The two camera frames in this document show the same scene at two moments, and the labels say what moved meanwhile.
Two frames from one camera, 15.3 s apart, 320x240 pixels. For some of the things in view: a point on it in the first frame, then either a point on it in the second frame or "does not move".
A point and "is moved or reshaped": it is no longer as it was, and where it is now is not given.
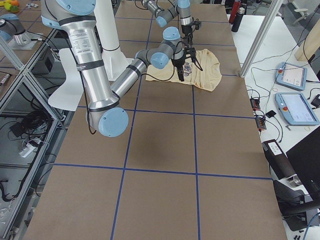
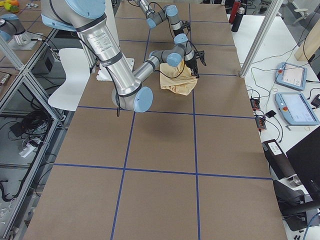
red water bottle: (235, 10) does not move
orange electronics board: (255, 104) does not move
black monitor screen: (305, 157) does not move
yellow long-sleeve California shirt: (167, 73) is moved or reshaped
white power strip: (27, 150) does not move
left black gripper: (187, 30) → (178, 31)
